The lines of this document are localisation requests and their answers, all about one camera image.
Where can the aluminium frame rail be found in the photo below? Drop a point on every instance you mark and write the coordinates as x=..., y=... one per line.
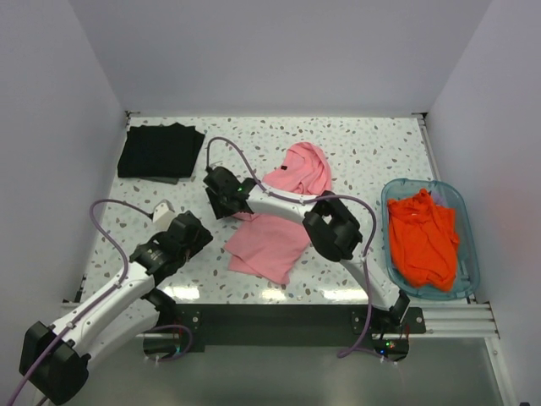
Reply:
x=458, y=320

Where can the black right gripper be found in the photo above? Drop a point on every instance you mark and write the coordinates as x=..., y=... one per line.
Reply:
x=220, y=211

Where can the orange t-shirt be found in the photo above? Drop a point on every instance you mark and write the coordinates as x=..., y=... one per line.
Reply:
x=423, y=241

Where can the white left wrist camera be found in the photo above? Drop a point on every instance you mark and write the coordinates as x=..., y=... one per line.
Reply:
x=163, y=214

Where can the pink t-shirt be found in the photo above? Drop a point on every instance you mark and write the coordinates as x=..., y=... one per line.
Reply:
x=270, y=241

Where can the dark green folded t-shirt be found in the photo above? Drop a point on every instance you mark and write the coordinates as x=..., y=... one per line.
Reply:
x=171, y=181

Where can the clear blue plastic basket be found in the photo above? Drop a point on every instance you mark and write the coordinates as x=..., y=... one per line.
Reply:
x=467, y=273

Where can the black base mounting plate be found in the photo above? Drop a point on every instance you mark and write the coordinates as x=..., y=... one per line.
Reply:
x=198, y=326

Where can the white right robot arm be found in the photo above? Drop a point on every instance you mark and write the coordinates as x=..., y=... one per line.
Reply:
x=333, y=231

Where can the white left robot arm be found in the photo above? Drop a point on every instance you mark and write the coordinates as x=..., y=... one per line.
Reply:
x=56, y=358

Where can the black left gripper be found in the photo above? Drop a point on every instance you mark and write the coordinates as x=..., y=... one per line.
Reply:
x=202, y=238

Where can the black folded t-shirt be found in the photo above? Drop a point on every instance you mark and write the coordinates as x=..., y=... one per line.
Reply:
x=160, y=152

